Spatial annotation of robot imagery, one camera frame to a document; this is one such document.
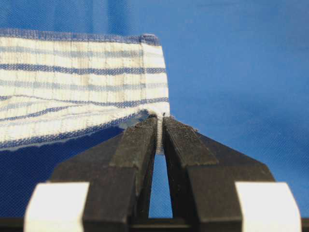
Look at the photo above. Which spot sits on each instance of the white blue striped towel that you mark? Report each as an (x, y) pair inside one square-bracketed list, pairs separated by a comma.
[(56, 86)]

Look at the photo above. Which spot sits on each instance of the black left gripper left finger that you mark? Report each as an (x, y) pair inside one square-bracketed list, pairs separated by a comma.
[(97, 190)]

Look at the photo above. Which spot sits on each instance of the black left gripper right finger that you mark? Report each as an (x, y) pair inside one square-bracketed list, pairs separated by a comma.
[(218, 189)]

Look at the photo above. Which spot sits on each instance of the blue table cloth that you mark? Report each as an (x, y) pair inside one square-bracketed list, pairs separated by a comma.
[(238, 70)]

